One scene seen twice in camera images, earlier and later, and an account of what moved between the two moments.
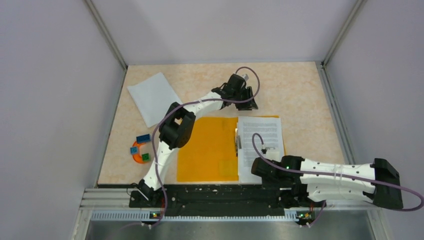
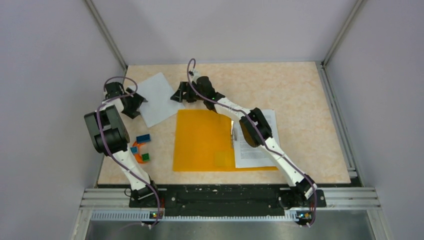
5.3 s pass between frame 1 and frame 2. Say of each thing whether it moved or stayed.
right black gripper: moved
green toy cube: stayed
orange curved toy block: stayed
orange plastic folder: moved
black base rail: stayed
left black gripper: moved
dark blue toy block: stayed
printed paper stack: moved
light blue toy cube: stayed
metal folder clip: moved
